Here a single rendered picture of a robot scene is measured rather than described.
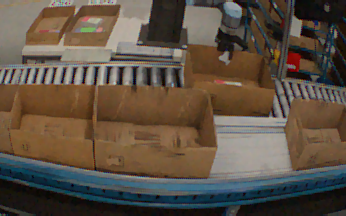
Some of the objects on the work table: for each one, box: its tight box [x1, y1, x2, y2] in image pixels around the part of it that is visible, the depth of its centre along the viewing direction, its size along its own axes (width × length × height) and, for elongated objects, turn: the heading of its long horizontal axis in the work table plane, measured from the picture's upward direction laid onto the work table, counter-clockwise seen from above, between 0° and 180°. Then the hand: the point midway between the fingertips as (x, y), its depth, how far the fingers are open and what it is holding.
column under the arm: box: [137, 0, 188, 50], centre depth 254 cm, size 26×26×33 cm
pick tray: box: [25, 5, 76, 46], centre depth 261 cm, size 28×38×10 cm
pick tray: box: [63, 4, 121, 48], centre depth 262 cm, size 28×38×10 cm
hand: (227, 61), depth 236 cm, fingers closed
